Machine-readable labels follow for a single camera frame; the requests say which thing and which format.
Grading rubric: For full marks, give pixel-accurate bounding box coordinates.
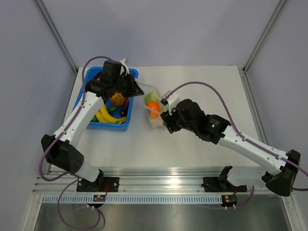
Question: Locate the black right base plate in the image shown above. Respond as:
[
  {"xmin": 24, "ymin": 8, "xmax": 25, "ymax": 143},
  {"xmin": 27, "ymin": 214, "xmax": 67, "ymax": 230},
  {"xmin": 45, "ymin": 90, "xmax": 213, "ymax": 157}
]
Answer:
[{"xmin": 201, "ymin": 177, "xmax": 247, "ymax": 193}]

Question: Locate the right small circuit board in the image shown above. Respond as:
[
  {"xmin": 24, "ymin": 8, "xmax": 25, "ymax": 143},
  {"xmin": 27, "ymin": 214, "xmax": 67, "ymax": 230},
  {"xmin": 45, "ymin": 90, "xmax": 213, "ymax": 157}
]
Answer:
[{"xmin": 221, "ymin": 194, "xmax": 238, "ymax": 207}]

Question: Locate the aluminium front rail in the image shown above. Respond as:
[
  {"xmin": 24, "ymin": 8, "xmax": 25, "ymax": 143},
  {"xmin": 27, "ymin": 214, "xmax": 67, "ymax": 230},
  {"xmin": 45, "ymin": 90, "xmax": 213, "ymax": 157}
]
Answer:
[{"xmin": 32, "ymin": 167, "xmax": 294, "ymax": 195}]

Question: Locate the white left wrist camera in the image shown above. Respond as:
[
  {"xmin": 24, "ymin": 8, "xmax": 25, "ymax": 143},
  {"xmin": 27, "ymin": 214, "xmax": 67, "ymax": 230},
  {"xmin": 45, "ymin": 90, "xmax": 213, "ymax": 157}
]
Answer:
[{"xmin": 120, "ymin": 58, "xmax": 129, "ymax": 74}]

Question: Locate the clear zip top bag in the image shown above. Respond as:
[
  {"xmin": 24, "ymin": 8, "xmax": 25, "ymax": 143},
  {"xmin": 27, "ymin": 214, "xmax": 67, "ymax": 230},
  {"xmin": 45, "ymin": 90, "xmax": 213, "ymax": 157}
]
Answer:
[{"xmin": 137, "ymin": 81, "xmax": 166, "ymax": 128}]

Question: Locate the white green napa cabbage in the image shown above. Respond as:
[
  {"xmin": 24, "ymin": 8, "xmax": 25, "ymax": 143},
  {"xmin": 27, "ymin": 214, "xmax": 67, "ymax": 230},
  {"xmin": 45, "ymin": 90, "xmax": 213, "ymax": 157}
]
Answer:
[{"xmin": 150, "ymin": 118, "xmax": 164, "ymax": 128}]

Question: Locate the orange fruit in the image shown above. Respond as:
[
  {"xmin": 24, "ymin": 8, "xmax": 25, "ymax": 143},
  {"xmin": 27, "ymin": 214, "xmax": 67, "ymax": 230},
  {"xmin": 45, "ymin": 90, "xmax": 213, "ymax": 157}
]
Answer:
[{"xmin": 146, "ymin": 102, "xmax": 160, "ymax": 119}]

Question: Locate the yellow banana bunch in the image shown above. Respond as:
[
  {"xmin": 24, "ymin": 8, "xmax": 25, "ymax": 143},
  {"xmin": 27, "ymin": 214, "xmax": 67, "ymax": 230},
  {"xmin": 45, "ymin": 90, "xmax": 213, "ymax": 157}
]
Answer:
[{"xmin": 95, "ymin": 105, "xmax": 127, "ymax": 124}]

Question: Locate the left small circuit board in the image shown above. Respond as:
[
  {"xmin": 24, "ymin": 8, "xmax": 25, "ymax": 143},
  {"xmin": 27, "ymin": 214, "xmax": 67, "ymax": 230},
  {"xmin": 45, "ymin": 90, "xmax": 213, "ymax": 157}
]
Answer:
[{"xmin": 93, "ymin": 195, "xmax": 106, "ymax": 202}]

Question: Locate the right aluminium frame post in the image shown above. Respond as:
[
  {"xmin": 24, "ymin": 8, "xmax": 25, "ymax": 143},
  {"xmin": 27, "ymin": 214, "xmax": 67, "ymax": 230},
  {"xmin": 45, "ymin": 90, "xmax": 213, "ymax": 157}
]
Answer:
[{"xmin": 243, "ymin": 0, "xmax": 288, "ymax": 74}]

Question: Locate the round green cabbage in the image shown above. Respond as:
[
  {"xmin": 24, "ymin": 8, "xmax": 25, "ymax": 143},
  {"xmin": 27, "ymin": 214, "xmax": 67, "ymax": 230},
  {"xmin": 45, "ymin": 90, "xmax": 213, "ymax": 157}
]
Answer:
[{"xmin": 144, "ymin": 91, "xmax": 161, "ymax": 104}]

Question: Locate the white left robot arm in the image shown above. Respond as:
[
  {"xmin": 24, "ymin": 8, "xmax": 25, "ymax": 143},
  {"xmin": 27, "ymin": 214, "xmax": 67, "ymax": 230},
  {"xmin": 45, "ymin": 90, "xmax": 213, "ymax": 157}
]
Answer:
[{"xmin": 41, "ymin": 58, "xmax": 144, "ymax": 192}]

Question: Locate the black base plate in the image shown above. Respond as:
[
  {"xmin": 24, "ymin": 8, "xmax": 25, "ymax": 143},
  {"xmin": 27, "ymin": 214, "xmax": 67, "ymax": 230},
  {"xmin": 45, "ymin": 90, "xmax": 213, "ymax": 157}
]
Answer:
[
  {"xmin": 201, "ymin": 177, "xmax": 247, "ymax": 193},
  {"xmin": 76, "ymin": 177, "xmax": 120, "ymax": 193}
]

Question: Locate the aluminium frame post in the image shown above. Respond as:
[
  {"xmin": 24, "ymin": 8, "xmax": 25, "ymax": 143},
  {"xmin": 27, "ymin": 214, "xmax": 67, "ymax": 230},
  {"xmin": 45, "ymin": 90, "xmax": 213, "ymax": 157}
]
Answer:
[
  {"xmin": 34, "ymin": 0, "xmax": 78, "ymax": 75},
  {"xmin": 243, "ymin": 0, "xmax": 288, "ymax": 74}
]

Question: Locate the slotted cable duct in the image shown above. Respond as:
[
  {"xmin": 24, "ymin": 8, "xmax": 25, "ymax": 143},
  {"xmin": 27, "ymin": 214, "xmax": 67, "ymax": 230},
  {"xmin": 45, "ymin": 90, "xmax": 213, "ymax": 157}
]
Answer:
[{"xmin": 42, "ymin": 194, "xmax": 222, "ymax": 205}]

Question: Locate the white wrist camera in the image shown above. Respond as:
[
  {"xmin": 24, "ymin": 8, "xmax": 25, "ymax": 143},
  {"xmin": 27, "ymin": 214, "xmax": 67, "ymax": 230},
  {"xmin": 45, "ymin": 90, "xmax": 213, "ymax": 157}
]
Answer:
[
  {"xmin": 161, "ymin": 90, "xmax": 180, "ymax": 115},
  {"xmin": 120, "ymin": 58, "xmax": 129, "ymax": 74}
]

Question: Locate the dark green chili pepper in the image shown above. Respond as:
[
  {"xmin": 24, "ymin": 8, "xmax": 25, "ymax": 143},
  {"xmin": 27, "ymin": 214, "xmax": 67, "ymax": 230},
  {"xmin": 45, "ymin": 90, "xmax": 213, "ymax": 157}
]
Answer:
[{"xmin": 107, "ymin": 105, "xmax": 118, "ymax": 112}]

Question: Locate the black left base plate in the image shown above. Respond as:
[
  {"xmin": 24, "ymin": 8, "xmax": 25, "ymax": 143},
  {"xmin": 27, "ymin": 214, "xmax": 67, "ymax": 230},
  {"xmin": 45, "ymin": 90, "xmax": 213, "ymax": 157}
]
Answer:
[{"xmin": 76, "ymin": 177, "xmax": 120, "ymax": 193}]

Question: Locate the left aluminium frame post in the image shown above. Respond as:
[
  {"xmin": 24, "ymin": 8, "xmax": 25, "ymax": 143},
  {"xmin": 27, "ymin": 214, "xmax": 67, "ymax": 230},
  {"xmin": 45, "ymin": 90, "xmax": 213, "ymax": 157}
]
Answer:
[{"xmin": 34, "ymin": 0, "xmax": 78, "ymax": 75}]

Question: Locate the blue plastic bin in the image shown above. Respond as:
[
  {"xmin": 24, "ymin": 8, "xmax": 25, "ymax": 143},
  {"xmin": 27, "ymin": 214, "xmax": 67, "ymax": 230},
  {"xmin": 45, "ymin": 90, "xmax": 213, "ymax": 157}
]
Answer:
[{"xmin": 72, "ymin": 67, "xmax": 139, "ymax": 131}]

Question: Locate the small circuit board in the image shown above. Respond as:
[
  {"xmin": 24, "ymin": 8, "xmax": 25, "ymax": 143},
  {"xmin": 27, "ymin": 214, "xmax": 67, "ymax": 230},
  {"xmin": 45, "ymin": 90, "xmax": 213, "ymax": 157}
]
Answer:
[
  {"xmin": 221, "ymin": 194, "xmax": 238, "ymax": 207},
  {"xmin": 93, "ymin": 195, "xmax": 106, "ymax": 202}
]

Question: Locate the purple eggplant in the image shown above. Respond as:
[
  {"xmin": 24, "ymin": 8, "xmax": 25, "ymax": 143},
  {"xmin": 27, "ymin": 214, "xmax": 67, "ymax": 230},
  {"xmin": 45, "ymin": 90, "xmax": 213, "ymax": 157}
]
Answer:
[{"xmin": 119, "ymin": 98, "xmax": 130, "ymax": 117}]

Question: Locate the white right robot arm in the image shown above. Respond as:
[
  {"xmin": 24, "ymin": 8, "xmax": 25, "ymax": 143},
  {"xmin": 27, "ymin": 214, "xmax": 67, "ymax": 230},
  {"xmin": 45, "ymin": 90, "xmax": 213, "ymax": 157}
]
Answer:
[{"xmin": 161, "ymin": 99, "xmax": 300, "ymax": 197}]

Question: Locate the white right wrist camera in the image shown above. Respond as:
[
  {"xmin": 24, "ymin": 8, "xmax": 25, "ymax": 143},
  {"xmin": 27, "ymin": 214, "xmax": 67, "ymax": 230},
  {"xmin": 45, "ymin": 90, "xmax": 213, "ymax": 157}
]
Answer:
[{"xmin": 161, "ymin": 90, "xmax": 180, "ymax": 115}]

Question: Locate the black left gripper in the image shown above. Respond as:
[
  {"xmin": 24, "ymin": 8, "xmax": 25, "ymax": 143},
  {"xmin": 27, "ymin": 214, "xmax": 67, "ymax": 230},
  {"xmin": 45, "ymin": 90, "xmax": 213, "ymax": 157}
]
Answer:
[{"xmin": 112, "ymin": 71, "xmax": 144, "ymax": 98}]

